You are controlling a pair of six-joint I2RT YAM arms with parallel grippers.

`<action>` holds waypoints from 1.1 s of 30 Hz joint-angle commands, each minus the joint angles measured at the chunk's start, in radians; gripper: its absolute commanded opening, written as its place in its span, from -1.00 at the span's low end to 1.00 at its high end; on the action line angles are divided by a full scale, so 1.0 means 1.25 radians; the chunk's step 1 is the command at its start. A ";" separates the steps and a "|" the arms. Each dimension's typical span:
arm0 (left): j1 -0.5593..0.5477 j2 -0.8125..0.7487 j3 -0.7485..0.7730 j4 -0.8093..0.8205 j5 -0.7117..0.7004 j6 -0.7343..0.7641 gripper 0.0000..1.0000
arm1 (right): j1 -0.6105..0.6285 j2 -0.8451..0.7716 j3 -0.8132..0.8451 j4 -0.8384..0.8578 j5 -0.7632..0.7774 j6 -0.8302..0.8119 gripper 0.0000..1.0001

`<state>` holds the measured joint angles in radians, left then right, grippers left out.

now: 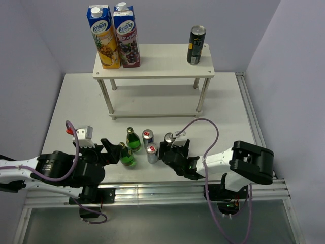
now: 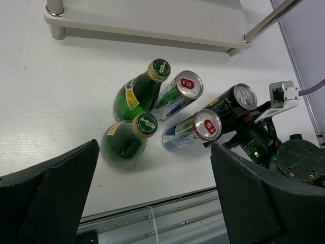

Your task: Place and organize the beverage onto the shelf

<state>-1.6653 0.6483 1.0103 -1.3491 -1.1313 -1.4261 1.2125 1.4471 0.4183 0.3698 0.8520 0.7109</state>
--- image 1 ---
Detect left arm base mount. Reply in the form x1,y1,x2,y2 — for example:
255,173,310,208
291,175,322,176
68,188,116,224

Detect aluminium rail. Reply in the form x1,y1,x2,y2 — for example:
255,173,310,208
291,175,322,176
231,74,274,185
23,179,290,208

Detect aluminium front rail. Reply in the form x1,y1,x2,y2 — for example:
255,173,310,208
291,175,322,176
23,179,290,208

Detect rear silver energy can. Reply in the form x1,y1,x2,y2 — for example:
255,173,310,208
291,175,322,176
142,129,154,149

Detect front silver energy can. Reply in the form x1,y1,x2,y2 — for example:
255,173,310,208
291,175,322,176
146,142,158,164

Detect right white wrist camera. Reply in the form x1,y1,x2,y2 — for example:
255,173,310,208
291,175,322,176
172,131,187,147

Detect silver energy can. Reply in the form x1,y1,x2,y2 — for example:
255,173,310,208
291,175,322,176
142,129,154,149
146,142,158,164

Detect white two-tier shelf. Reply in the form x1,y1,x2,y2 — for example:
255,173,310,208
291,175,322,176
92,43,215,120

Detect aluminium right rail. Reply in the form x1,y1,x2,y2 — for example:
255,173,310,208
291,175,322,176
231,74,274,185

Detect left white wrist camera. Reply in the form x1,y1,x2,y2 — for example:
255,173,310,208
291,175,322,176
75,126,95,149

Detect green glass bottle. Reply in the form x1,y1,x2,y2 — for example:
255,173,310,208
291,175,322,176
119,142,136,167
126,127,141,151

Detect pineapple juice carton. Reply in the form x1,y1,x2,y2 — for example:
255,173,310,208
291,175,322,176
87,5,120,69

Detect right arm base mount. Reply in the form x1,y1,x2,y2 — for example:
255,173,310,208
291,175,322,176
208,184,249,218

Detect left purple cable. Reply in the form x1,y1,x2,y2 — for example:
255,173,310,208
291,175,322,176
0,120,109,224

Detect grape juice carton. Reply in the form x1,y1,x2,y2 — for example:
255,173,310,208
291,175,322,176
113,2,141,68

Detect rear green glass bottle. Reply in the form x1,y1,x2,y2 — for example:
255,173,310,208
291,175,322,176
126,127,141,151

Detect front green glass bottle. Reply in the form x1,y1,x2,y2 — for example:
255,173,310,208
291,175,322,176
119,142,136,167

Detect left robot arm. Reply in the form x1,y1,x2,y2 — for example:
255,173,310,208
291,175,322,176
1,138,122,203

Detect black can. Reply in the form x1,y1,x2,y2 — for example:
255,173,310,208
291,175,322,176
187,25,206,65
164,132,175,148

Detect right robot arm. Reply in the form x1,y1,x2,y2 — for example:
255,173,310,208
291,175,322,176
159,139,274,198

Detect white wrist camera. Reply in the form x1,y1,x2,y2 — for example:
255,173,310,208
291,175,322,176
75,126,95,149
172,131,187,147

